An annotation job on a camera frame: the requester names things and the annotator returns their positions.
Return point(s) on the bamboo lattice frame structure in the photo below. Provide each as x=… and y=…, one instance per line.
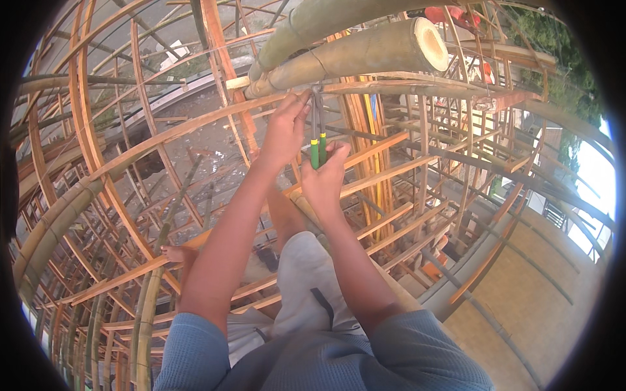
x=122, y=171

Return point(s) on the person's left fingers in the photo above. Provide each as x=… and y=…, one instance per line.
x=297, y=103

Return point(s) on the person's body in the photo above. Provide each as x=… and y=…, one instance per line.
x=313, y=359

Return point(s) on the person's right hand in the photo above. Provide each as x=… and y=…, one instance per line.
x=326, y=183

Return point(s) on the yellow strip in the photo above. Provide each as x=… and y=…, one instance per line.
x=372, y=141

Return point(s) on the green trees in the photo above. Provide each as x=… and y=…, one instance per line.
x=562, y=63

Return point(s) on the white debris sheet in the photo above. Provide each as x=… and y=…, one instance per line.
x=172, y=53

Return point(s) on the person's legs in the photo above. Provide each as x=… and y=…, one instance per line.
x=305, y=273

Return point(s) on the person's left hand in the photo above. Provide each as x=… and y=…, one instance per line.
x=282, y=134

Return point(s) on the red orange object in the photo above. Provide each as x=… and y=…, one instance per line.
x=450, y=14

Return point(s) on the thick bamboo pole cut end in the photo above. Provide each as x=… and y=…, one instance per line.
x=362, y=56

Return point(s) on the long thick bamboo pole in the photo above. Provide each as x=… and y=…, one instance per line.
x=313, y=24

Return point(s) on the building with windows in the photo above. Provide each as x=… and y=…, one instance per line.
x=582, y=195

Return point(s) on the thin bamboo pole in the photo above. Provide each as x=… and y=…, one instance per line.
x=415, y=89

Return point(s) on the person's right fingers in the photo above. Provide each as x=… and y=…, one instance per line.
x=339, y=150

